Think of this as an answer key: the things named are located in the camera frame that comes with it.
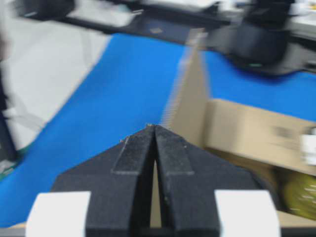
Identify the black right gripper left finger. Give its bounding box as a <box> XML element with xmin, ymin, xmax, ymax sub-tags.
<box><xmin>51</xmin><ymin>125</ymin><xmax>155</xmax><ymax>237</ymax></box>

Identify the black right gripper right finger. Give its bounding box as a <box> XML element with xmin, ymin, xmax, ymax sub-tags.
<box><xmin>155</xmin><ymin>125</ymin><xmax>259</xmax><ymax>237</ymax></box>

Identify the brown cardboard box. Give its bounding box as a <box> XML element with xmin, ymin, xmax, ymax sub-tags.
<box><xmin>162</xmin><ymin>29</ymin><xmax>316</xmax><ymax>229</ymax></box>

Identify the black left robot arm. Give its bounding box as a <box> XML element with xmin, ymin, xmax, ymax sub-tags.
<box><xmin>205</xmin><ymin>0</ymin><xmax>316</xmax><ymax>76</ymax></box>

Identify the blue table cloth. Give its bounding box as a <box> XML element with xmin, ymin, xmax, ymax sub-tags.
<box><xmin>0</xmin><ymin>34</ymin><xmax>316</xmax><ymax>228</ymax></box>

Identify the right black yellow wire spool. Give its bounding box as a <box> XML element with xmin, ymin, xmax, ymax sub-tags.
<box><xmin>281</xmin><ymin>173</ymin><xmax>316</xmax><ymax>220</ymax></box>

